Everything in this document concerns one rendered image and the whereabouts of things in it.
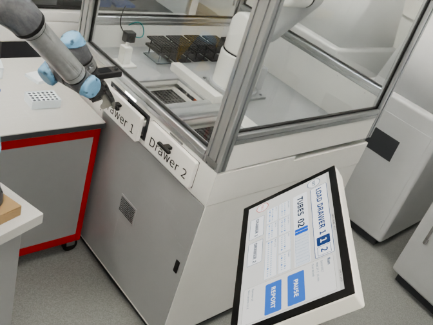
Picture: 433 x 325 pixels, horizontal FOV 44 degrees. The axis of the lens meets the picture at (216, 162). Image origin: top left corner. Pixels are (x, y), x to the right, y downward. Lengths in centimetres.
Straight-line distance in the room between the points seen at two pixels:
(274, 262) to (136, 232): 103
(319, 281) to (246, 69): 72
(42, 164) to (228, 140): 87
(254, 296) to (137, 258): 109
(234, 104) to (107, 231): 105
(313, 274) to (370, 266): 216
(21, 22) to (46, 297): 138
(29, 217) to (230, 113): 70
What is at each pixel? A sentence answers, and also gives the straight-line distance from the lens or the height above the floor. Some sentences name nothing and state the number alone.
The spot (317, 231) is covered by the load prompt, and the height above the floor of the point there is 114.
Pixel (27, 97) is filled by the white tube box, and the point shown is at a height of 79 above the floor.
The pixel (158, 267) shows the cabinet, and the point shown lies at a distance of 221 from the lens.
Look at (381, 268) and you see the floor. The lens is 344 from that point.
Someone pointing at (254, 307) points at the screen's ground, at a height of 101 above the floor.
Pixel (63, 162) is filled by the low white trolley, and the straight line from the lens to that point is 233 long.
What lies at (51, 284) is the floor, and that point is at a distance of 260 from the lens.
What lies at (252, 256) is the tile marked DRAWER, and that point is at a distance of 143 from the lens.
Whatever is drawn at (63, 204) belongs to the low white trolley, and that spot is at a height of 34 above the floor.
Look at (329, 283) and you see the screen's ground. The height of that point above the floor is 116.
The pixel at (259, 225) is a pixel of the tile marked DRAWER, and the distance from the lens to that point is 153.
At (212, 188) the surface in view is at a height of 88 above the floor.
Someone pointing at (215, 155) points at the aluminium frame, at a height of 100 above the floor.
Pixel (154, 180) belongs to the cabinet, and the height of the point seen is 71.
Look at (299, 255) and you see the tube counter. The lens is 133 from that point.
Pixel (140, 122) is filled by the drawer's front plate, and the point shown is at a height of 91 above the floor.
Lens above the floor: 189
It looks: 31 degrees down
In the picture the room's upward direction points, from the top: 19 degrees clockwise
